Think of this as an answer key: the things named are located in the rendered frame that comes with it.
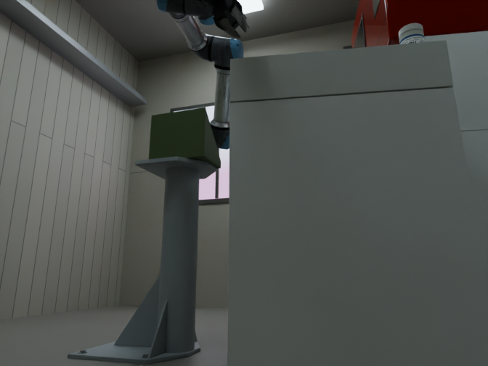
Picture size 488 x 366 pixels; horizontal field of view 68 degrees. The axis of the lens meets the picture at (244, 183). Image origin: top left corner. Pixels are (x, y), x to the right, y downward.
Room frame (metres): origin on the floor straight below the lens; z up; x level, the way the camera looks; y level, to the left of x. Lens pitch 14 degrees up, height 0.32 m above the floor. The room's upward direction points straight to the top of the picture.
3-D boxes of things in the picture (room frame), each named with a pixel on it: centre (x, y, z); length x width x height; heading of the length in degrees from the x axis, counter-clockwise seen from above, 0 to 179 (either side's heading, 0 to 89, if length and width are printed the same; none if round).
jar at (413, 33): (0.98, -0.52, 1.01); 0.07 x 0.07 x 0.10
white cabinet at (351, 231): (1.42, -0.33, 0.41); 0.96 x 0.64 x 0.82; 172
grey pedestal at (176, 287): (1.70, 0.39, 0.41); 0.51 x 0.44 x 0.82; 73
